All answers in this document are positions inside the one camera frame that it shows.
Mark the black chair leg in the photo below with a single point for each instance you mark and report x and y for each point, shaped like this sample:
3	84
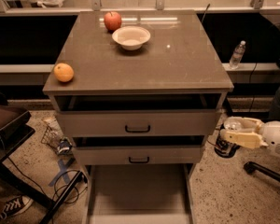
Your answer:
250	167

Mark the black white sneaker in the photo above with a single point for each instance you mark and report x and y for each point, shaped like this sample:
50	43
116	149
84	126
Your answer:
14	206

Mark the pepsi can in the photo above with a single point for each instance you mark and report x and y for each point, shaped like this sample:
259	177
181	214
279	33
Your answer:
225	149

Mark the grey drawer cabinet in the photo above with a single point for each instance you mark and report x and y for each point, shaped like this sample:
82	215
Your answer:
178	59

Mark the wire basket with items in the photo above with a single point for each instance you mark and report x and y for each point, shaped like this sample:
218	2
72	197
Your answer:
54	138

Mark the clear water bottle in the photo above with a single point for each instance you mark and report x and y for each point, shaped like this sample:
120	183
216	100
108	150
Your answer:
237	55

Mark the blue tape cross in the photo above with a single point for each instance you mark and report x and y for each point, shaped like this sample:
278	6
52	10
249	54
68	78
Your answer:
63	171

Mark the middle drawer with handle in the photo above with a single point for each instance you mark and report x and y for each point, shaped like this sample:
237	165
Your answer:
139	150

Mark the drawer with handle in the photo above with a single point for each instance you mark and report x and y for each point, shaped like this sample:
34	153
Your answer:
139	150
139	115

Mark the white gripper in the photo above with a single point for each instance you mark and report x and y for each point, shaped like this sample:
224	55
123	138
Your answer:
275	136

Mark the open bottom drawer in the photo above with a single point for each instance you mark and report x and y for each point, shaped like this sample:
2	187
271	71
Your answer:
139	194

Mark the orange fruit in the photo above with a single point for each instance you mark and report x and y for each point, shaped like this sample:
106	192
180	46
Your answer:
63	72

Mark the top drawer with handle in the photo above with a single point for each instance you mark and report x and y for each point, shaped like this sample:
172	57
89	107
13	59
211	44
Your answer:
139	115

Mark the red apple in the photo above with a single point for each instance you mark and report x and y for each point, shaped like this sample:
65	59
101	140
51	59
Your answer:
112	21

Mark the white paper bowl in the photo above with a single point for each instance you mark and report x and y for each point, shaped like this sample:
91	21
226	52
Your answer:
131	37

